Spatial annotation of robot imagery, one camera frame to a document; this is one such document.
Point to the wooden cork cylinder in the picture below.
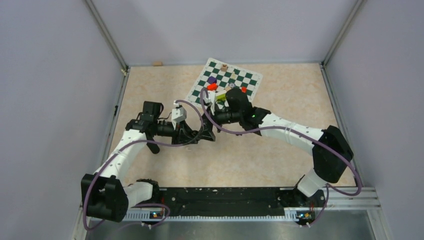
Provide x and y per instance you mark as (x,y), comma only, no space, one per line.
(157,63)

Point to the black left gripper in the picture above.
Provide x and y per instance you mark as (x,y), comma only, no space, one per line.
(183,134)

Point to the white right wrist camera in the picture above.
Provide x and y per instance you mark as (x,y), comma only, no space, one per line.
(209,97)

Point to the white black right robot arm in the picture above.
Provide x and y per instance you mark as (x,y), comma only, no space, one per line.
(330,151)

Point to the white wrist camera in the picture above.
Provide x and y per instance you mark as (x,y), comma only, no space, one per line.
(178,114)
(209,97)

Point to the green white toy brick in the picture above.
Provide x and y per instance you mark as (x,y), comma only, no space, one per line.
(220,97)

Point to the brown wooden chess piece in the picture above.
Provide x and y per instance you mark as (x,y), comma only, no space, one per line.
(224,68)

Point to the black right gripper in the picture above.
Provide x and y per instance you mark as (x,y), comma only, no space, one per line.
(209,118)

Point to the green white chessboard mat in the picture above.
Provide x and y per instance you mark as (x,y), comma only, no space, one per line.
(246,78)

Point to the purple toy brick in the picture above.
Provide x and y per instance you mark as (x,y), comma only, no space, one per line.
(211,80)

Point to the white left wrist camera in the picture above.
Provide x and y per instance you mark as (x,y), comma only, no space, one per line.
(178,114)

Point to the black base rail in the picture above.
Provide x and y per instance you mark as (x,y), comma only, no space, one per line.
(234,201)

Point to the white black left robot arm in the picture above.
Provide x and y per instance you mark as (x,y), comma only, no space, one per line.
(103,194)

